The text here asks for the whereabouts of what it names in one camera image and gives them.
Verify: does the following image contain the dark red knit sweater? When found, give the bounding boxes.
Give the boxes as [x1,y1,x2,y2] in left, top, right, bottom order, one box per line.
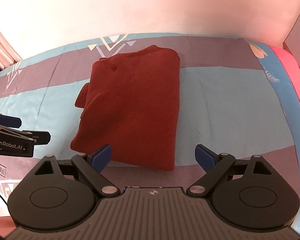
[70,45,180,171]

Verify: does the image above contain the blue and mauve bedsheet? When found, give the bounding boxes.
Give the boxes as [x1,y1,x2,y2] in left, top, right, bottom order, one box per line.
[0,33,300,232]

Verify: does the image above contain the white window frame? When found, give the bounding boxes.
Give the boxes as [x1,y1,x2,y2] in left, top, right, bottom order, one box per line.
[0,17,23,74]

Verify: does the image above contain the pink bed frame edge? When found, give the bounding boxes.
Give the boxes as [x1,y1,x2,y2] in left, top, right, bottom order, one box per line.
[270,46,300,99]

